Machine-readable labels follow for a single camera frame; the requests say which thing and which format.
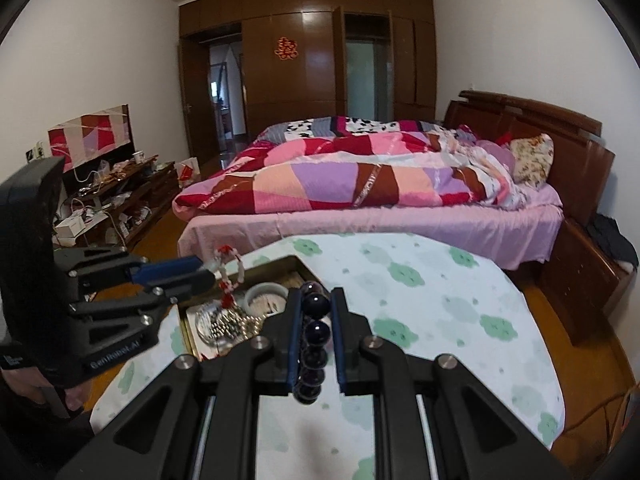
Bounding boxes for pink bed sheet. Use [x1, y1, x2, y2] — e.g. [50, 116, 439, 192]
[177, 180, 564, 272]

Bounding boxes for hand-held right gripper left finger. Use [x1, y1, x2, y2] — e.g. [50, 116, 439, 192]
[55, 287, 304, 480]

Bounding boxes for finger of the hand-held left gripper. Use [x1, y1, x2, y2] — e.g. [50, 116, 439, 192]
[69, 269, 217, 322]
[54, 247, 212, 287]

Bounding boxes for black bead bracelet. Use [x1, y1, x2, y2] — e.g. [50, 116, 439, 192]
[294, 281, 332, 405]

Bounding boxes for wooden television cabinet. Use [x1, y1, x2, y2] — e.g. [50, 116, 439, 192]
[52, 156, 182, 252]

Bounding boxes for white box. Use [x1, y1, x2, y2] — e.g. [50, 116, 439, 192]
[54, 214, 102, 239]

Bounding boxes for pink tin box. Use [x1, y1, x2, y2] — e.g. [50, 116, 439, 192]
[179, 255, 312, 362]

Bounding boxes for floral pillow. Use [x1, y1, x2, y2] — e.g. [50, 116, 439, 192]
[509, 133, 556, 191]

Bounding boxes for pink bead bracelet red charms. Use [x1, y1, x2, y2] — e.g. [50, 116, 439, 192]
[212, 245, 247, 312]

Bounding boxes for flat screen television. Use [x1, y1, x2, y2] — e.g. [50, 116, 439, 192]
[47, 104, 136, 172]

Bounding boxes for red paper bag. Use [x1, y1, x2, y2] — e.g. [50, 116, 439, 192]
[176, 157, 202, 187]

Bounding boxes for person's left hand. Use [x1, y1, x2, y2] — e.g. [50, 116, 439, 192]
[0, 367, 95, 412]

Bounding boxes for patchwork quilt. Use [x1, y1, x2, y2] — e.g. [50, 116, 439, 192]
[172, 116, 527, 212]

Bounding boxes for orange floor cable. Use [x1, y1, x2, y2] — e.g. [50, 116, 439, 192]
[564, 389, 640, 432]

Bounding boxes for wooden nightstand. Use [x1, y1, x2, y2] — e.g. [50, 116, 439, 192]
[537, 216, 640, 347]

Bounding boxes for dark clothing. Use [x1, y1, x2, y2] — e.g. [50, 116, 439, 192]
[586, 213, 640, 269]

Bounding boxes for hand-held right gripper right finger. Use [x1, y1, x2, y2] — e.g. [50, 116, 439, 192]
[331, 287, 572, 480]

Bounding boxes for brown wooden bead bracelet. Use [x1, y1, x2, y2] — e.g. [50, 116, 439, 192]
[206, 309, 264, 347]

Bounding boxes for brown wooden wardrobe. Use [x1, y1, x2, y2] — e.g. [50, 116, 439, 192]
[177, 0, 439, 163]

